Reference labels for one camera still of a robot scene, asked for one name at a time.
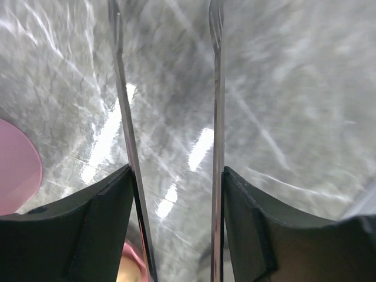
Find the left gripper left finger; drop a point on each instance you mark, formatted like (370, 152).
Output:
(77, 238)

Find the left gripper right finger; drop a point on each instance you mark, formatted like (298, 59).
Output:
(272, 241)

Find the metal tongs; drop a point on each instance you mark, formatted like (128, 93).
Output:
(216, 20)

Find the pink dotted plate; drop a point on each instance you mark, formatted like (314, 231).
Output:
(21, 168)

